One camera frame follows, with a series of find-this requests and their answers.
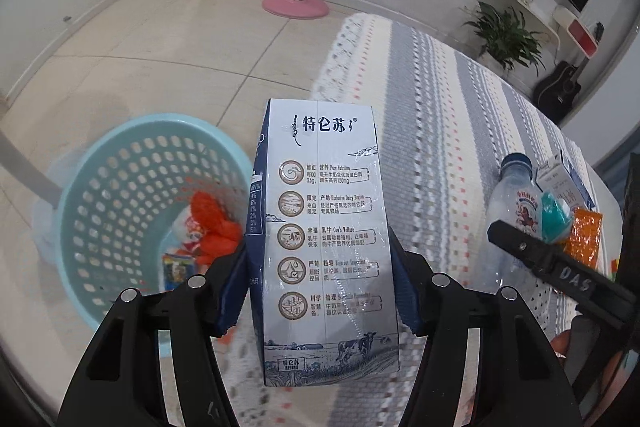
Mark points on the red white wall box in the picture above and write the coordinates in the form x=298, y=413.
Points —
x=582, y=34

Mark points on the white blue milk carton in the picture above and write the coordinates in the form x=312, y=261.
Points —
x=325, y=232

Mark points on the white red crumpled wrapper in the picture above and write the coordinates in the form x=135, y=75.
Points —
x=187, y=232

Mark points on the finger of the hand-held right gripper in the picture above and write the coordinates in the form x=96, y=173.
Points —
x=545, y=259

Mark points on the striped woven tablecloth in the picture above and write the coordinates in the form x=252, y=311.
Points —
x=440, y=107

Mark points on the orange crumpled wrapper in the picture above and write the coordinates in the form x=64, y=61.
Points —
x=215, y=227

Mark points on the teal wrapper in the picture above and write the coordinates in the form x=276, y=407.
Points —
x=555, y=217

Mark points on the black acoustic guitar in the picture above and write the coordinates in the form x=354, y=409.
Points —
x=557, y=92

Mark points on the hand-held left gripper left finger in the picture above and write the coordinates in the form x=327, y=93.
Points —
x=234, y=299

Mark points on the clear plastic water bottle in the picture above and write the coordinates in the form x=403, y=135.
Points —
x=515, y=202

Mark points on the orange snack packet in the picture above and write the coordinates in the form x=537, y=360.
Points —
x=585, y=234

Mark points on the small white blue carton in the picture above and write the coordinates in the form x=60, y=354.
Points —
x=560, y=182

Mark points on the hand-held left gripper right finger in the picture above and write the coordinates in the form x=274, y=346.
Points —
x=406, y=302

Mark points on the small colourful snack packet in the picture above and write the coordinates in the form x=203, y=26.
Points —
x=177, y=269

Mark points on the person's right hand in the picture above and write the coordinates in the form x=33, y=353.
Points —
x=561, y=344

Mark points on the light blue plastic basket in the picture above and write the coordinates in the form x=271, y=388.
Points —
x=120, y=167

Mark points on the green leafy plant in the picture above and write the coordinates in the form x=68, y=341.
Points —
x=505, y=34

